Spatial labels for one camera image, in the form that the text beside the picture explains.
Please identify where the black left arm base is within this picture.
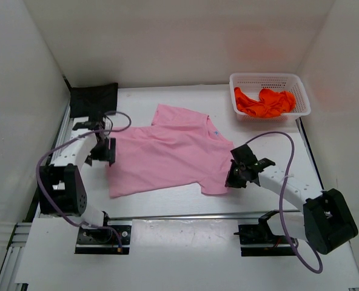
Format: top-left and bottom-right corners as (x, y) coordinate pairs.
(75, 220), (132, 255)

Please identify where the orange t shirt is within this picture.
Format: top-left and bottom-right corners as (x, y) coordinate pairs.
(233, 87), (296, 118)

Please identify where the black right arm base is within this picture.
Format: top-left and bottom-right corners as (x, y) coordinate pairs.
(234, 210), (295, 257)

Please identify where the black t shirt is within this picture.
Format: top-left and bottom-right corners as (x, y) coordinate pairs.
(69, 82), (118, 118)

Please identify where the pink t shirt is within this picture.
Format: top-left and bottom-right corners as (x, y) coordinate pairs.
(107, 104), (233, 198)

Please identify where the white plastic laundry basket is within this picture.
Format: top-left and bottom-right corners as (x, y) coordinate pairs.
(229, 73), (311, 121)

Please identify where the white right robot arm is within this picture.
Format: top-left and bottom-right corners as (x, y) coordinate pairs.
(226, 145), (358, 255)

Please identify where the aluminium table edge rail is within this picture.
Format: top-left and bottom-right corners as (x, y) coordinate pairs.
(36, 208), (332, 222)

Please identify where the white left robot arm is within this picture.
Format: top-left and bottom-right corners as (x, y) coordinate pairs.
(38, 115), (116, 243)

